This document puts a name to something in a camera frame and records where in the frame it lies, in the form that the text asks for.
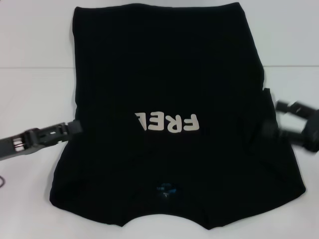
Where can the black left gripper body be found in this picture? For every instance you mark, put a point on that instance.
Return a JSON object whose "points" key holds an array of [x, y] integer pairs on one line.
{"points": [[17, 144]]}

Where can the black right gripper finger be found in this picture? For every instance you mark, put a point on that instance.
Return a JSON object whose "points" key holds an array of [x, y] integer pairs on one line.
{"points": [[279, 129], [291, 108]]}

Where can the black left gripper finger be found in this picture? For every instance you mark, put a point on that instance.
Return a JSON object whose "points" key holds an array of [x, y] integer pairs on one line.
{"points": [[74, 126], [53, 140]]}

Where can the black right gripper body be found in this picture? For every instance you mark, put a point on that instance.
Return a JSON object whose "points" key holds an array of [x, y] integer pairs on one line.
{"points": [[311, 132]]}

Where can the black shirt with FREE print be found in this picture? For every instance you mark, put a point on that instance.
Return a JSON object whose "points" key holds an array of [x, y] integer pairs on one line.
{"points": [[159, 74]]}

